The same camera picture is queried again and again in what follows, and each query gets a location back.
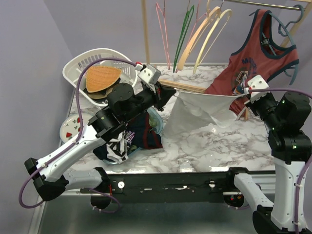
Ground cream wooden hanger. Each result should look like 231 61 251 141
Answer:
193 9 233 74

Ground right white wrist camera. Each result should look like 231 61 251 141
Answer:
244 75 269 103

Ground blue plastic hanger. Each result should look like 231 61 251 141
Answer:
267 4 305 85

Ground watermelon pattern plate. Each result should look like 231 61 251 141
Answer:
59 114 81 143

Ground pile of dark clothes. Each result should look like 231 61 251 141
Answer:
93 112 163 164

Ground white tank top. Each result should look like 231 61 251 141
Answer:
163 91 243 137

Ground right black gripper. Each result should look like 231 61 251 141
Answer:
245 90 283 128

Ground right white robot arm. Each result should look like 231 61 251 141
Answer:
224 92 312 234

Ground red graphic tank top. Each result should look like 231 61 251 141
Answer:
204 9 299 115

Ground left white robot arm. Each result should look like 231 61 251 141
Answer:
24 83 176 201

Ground wooden clothes rack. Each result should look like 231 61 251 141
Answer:
140 0 312 122

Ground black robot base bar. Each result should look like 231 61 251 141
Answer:
80 172 252 204

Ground green plastic hanger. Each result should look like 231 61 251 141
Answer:
173 1 195 73

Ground clear blue plastic bin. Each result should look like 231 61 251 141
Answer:
102 108 163 165

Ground tan wooden hanger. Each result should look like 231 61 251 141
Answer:
175 0 221 72

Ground pink wire hanger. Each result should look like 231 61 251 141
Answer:
177 0 211 72
156 0 171 70

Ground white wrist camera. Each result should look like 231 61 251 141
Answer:
244 75 269 103
135 63 161 88

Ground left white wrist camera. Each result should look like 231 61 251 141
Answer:
135 63 161 88

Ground dark hats in basket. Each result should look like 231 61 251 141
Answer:
83 85 113 99

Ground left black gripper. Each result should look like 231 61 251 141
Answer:
123 81 177 123

